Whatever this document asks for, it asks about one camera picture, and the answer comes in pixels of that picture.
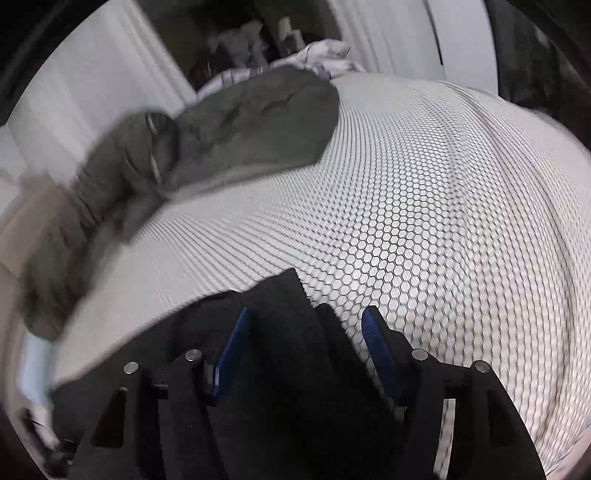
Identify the grey comforter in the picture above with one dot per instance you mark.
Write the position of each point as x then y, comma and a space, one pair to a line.
240, 124

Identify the white curtain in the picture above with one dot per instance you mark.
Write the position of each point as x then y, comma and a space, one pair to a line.
406, 37
101, 83

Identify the white crumpled sheet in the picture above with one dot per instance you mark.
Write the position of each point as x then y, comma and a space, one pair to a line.
323, 57

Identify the beige upholstered headboard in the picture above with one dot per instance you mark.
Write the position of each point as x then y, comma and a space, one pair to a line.
23, 230

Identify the hanging grey clothes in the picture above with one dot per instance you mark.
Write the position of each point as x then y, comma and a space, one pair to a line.
240, 44

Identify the light blue pillow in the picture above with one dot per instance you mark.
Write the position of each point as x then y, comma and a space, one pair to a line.
34, 374

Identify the black pants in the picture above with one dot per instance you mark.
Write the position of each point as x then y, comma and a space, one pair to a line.
300, 397

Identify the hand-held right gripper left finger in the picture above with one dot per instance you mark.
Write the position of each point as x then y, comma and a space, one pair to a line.
233, 350

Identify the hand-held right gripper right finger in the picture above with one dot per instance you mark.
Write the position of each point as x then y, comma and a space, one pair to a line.
381, 355

